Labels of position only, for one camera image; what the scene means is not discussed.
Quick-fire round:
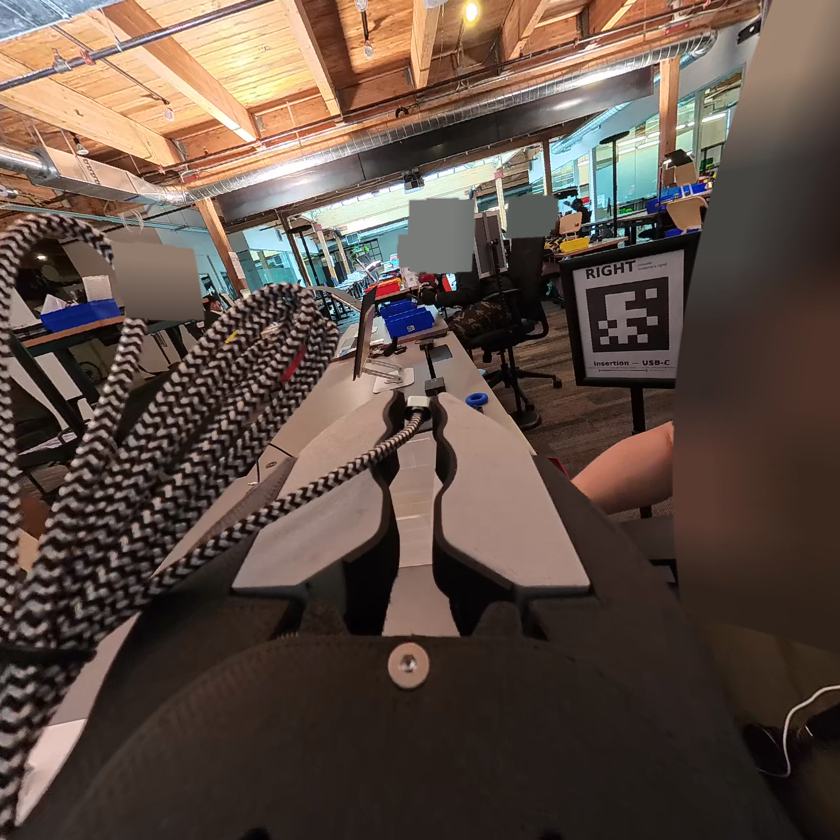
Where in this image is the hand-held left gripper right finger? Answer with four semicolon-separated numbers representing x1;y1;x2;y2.
432;392;592;602

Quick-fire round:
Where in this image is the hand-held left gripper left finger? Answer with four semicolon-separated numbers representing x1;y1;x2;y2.
231;390;406;597

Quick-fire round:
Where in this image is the grey white braided cable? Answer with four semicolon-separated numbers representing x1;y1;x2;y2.
0;213;431;828

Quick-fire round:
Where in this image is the person's right forearm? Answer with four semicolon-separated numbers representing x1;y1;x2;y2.
571;420;677;516

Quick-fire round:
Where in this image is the white tablet stand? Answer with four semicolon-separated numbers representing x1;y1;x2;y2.
353;285;416;395

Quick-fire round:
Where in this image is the blue parts bin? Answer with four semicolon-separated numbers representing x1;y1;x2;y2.
384;301;437;339
41;298;119;332

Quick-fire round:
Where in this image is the black swivel office chair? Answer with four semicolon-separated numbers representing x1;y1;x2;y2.
472;236;563;431

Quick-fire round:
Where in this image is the framed marker tag sign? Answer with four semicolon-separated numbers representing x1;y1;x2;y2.
559;233;700;389

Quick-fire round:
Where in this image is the black floor lamp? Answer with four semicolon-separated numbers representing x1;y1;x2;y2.
594;128;631;237

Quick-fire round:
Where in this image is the small black object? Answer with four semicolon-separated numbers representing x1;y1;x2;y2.
743;722;788;777

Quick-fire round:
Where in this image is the thin white cable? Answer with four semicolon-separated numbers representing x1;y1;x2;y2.
755;686;840;778

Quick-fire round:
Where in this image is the long spiral ventilation duct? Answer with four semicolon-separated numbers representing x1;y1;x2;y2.
164;29;719;206

